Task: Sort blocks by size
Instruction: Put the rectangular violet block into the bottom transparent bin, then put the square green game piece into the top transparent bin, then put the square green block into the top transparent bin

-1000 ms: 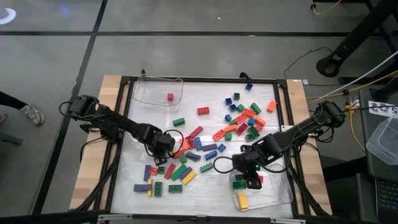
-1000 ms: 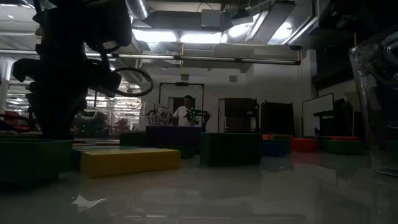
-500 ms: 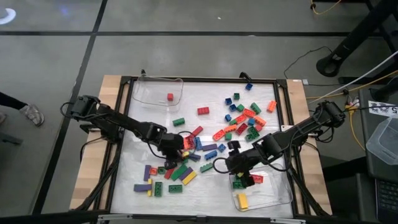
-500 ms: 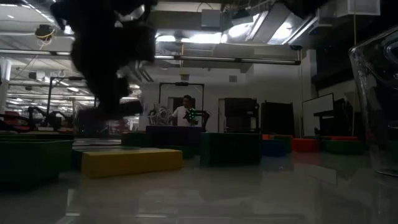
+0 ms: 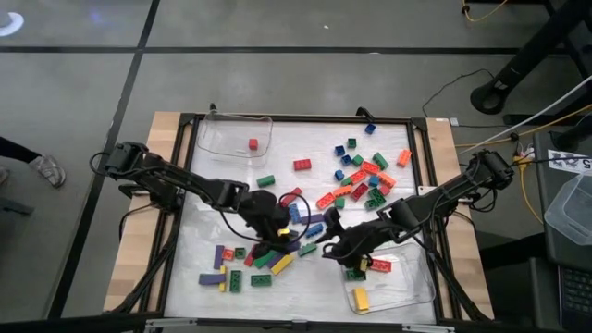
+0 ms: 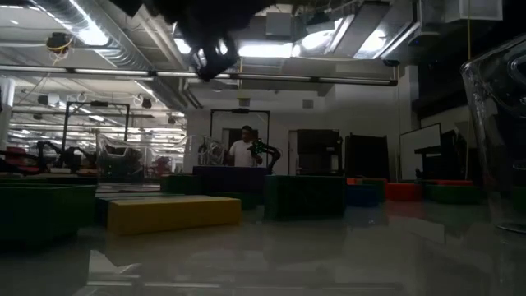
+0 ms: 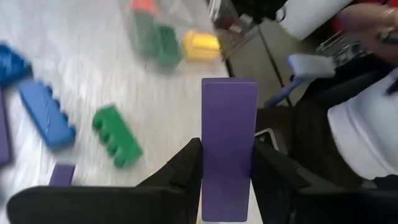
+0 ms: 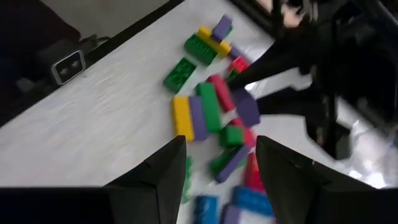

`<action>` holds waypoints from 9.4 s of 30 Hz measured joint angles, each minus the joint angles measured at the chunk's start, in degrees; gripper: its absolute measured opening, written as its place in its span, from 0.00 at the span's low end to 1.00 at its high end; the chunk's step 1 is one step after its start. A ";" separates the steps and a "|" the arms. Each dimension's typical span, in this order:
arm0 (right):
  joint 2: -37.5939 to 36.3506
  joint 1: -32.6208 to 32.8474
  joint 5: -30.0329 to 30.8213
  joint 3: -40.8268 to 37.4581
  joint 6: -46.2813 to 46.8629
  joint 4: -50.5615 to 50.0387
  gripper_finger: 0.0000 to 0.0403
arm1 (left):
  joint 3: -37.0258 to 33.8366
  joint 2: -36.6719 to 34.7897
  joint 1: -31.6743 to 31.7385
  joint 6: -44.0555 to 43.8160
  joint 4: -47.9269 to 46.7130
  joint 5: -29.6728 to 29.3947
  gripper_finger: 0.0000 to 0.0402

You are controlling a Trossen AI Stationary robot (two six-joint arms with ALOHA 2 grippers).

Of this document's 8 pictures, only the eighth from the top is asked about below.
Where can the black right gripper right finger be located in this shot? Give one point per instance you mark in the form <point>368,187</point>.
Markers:
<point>286,180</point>

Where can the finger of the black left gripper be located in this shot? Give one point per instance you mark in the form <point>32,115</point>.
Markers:
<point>292,102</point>
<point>273,62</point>

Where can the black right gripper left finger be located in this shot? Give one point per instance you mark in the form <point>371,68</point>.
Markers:
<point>161,186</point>

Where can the small green block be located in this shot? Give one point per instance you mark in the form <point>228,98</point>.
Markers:
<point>231,75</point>

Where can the long red block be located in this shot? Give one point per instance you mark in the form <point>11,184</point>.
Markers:
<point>222,93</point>

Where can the narrow yellow block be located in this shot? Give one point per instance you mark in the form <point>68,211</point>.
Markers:
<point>205,32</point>

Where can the small red block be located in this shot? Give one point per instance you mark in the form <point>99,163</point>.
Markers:
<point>238,64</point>

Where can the long purple block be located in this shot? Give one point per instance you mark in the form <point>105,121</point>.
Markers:
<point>235,52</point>
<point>199,118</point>
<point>222,28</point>
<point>233,163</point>

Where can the long yellow block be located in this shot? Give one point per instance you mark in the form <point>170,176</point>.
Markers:
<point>183,118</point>

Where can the long green block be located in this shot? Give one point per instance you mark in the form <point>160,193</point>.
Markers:
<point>210,105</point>

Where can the grey depth camera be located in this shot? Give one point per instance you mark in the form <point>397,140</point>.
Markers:
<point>66,67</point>

